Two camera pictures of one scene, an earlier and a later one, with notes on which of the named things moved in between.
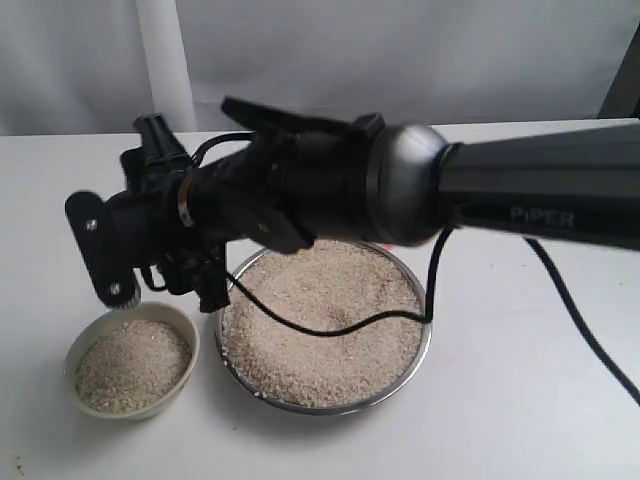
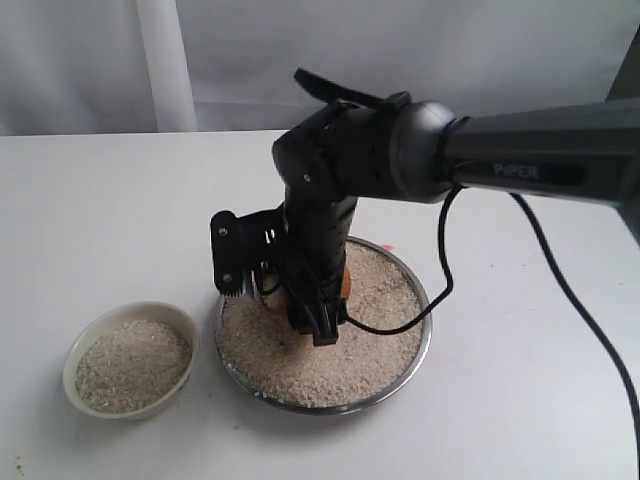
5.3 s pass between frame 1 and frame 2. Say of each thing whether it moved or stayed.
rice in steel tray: stayed
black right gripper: moved
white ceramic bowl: stayed
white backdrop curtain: stayed
